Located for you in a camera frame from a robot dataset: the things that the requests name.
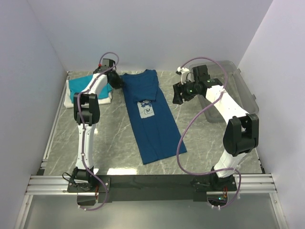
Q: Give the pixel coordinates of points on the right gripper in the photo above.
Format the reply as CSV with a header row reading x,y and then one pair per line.
x,y
178,88

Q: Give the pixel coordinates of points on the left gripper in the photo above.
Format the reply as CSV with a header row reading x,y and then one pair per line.
x,y
117,84

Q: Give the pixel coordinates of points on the dark blue t-shirt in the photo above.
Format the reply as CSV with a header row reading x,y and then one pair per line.
x,y
155,130

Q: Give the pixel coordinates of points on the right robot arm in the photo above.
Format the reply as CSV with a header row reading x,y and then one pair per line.
x,y
242,128

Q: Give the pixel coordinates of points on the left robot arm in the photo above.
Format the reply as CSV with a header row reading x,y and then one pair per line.
x,y
87,114

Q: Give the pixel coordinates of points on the teal folded t-shirt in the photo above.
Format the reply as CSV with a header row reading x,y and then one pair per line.
x,y
78,85

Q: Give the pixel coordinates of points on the clear plastic bin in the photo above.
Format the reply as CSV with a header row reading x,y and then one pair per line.
x,y
236,88

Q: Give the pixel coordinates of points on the white folded t-shirt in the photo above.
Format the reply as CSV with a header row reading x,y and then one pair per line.
x,y
68,101

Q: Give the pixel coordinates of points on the black base beam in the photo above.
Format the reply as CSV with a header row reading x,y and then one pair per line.
x,y
115,188

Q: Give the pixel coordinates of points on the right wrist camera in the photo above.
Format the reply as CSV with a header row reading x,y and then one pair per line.
x,y
184,74

